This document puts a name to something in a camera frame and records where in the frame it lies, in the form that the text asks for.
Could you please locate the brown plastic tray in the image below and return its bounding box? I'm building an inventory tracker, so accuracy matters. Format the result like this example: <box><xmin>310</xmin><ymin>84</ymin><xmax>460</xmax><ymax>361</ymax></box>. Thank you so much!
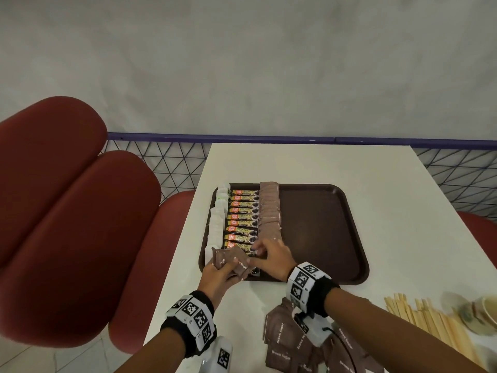
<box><xmin>199</xmin><ymin>183</ymin><xmax>370</xmax><ymax>285</ymax></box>

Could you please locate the row of coffee stick packets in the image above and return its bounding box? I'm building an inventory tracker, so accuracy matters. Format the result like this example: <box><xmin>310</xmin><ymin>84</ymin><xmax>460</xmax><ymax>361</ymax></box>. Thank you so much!
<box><xmin>223</xmin><ymin>189</ymin><xmax>260</xmax><ymax>254</ymax></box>

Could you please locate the row of white sachets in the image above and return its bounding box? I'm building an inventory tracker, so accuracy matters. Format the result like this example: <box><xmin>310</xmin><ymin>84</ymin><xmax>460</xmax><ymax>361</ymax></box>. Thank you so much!
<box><xmin>207</xmin><ymin>185</ymin><xmax>232</xmax><ymax>247</ymax></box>

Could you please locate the black marker wristband left wrist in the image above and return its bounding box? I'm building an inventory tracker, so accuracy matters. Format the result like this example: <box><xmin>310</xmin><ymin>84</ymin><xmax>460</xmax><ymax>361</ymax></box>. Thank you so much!
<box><xmin>160</xmin><ymin>290</ymin><xmax>215</xmax><ymax>358</ymax></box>

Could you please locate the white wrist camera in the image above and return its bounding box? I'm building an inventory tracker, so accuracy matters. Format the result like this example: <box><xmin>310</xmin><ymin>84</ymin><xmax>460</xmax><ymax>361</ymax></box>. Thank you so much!
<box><xmin>201</xmin><ymin>336</ymin><xmax>233</xmax><ymax>373</ymax></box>
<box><xmin>292</xmin><ymin>310</ymin><xmax>335</xmax><ymax>348</ymax></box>

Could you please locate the person's left hand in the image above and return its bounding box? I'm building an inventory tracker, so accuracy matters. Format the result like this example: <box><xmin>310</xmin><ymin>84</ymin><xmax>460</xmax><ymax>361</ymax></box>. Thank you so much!
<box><xmin>197</xmin><ymin>255</ymin><xmax>249</xmax><ymax>308</ymax></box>

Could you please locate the person's right hand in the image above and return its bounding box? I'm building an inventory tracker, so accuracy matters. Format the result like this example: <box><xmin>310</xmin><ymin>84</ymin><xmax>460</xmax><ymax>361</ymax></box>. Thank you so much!
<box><xmin>248</xmin><ymin>238</ymin><xmax>298</xmax><ymax>283</ymax></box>

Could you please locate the red upholstered chair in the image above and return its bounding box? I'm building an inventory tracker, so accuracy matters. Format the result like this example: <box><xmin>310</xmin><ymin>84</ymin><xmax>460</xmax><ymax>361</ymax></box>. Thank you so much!
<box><xmin>457</xmin><ymin>211</ymin><xmax>497</xmax><ymax>269</ymax></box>

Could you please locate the pile of brown sugar packets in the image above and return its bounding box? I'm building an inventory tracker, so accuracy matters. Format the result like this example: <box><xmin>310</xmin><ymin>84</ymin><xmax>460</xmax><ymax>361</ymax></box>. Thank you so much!
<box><xmin>264</xmin><ymin>296</ymin><xmax>386</xmax><ymax>373</ymax></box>

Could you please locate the red upholstered chair seat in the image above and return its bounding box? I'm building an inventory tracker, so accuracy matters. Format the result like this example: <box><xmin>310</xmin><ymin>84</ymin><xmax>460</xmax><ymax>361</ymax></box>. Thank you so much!
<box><xmin>108</xmin><ymin>190</ymin><xmax>196</xmax><ymax>355</ymax></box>

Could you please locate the beige paper cup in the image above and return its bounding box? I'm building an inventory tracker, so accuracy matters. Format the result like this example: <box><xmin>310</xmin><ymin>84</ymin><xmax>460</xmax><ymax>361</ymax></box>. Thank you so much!
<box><xmin>441</xmin><ymin>291</ymin><xmax>497</xmax><ymax>335</ymax></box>

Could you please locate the purple metal mesh railing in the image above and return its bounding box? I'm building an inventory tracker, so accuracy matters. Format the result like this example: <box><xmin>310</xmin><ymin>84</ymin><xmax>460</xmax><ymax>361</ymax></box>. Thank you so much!
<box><xmin>97</xmin><ymin>132</ymin><xmax>497</xmax><ymax>223</ymax></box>

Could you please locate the pile of wooden stir sticks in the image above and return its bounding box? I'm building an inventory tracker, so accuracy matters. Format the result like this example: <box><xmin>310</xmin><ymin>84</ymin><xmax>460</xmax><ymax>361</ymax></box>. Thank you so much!
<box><xmin>384</xmin><ymin>293</ymin><xmax>487</xmax><ymax>370</ymax></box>

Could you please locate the red upholstered chair backrest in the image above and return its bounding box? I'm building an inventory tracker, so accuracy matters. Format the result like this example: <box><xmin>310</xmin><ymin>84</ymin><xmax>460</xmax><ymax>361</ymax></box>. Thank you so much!
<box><xmin>0</xmin><ymin>96</ymin><xmax>162</xmax><ymax>348</ymax></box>

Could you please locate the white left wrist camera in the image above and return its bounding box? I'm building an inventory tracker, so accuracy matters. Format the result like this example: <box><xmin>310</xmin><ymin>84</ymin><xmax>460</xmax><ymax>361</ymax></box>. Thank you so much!
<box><xmin>201</xmin><ymin>336</ymin><xmax>233</xmax><ymax>373</ymax></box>

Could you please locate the person's left forearm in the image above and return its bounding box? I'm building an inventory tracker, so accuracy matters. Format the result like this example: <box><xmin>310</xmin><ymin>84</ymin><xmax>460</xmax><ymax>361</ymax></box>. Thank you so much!
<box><xmin>112</xmin><ymin>326</ymin><xmax>195</xmax><ymax>373</ymax></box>

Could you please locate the brown packet bundle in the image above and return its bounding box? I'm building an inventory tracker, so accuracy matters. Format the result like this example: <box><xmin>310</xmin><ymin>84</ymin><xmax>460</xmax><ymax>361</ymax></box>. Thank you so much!
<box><xmin>211</xmin><ymin>245</ymin><xmax>254</xmax><ymax>278</ymax></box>

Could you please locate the row of brown sugar sachets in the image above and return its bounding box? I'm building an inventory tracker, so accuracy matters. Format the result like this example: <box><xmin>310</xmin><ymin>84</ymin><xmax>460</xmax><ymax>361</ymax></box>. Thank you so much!
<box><xmin>258</xmin><ymin>182</ymin><xmax>282</xmax><ymax>242</ymax></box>

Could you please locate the black camera cable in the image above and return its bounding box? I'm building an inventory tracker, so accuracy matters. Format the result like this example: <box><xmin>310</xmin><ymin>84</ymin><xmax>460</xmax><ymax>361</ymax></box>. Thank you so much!
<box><xmin>321</xmin><ymin>325</ymin><xmax>360</xmax><ymax>373</ymax></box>

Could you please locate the black marker wristband wrist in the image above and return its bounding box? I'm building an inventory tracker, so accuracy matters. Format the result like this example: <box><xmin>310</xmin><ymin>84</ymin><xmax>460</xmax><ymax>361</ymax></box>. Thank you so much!
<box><xmin>160</xmin><ymin>290</ymin><xmax>215</xmax><ymax>358</ymax></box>
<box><xmin>286</xmin><ymin>262</ymin><xmax>341</xmax><ymax>319</ymax></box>

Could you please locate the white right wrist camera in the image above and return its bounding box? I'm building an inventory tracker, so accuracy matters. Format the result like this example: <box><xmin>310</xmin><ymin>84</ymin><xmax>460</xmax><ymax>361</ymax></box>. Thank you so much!
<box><xmin>292</xmin><ymin>310</ymin><xmax>335</xmax><ymax>348</ymax></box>

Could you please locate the black marker wristband right wrist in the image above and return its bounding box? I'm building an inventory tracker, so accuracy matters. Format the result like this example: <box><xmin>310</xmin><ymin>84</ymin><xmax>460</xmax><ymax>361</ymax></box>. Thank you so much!
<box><xmin>286</xmin><ymin>262</ymin><xmax>341</xmax><ymax>319</ymax></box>

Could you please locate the person's right forearm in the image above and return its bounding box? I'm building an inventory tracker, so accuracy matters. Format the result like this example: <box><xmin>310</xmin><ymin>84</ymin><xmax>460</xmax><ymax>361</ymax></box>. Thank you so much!
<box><xmin>321</xmin><ymin>287</ymin><xmax>488</xmax><ymax>373</ymax></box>

